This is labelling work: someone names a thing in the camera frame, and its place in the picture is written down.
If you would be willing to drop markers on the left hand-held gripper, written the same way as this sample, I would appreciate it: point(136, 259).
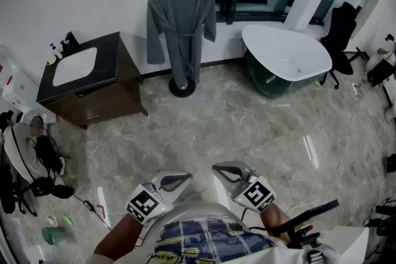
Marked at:
point(145, 204)

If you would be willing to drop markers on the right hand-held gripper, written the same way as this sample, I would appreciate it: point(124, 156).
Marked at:
point(258, 196)

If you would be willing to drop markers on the black coat rack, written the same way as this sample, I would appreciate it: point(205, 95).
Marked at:
point(182, 88)

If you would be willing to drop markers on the grey bathrobe clothing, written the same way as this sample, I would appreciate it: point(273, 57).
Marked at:
point(179, 31)

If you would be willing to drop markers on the person's left forearm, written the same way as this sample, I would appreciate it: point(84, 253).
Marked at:
point(120, 238)

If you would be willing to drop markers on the person's right forearm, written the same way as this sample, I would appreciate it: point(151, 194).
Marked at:
point(273, 219)

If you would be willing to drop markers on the person's printed white shirt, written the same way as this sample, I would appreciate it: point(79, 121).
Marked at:
point(201, 238)

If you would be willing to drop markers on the black red-tipped tool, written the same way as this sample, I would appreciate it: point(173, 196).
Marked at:
point(306, 236)

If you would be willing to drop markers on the dark wooden vanity cabinet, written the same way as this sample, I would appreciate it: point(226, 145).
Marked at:
point(105, 89)

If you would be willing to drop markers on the small green floor item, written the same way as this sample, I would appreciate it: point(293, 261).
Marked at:
point(317, 83)

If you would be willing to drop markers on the white and green bathtub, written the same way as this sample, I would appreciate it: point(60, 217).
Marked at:
point(284, 55)

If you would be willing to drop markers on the small white floor item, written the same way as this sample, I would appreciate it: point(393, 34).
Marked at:
point(52, 220)

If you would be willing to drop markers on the white table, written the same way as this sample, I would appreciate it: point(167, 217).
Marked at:
point(346, 244)

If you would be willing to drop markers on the green plastic bucket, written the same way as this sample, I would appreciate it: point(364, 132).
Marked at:
point(53, 235)

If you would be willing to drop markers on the white power strip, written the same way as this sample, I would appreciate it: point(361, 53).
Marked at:
point(355, 89)

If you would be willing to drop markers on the white sink basin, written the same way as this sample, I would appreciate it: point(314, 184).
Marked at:
point(75, 66)

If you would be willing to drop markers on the black floor equipment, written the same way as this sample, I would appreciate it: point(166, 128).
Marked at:
point(383, 218)

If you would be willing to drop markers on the small white cup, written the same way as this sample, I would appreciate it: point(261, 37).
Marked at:
point(50, 59)

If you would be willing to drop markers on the black office chair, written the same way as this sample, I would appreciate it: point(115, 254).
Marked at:
point(341, 37)

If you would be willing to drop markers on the white spray bottle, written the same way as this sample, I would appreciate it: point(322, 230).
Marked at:
point(55, 51)

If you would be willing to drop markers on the white and black equipment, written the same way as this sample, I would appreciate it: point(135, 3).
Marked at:
point(382, 63)

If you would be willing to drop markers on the white storage shelf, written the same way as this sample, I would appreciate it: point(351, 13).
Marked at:
point(14, 83)

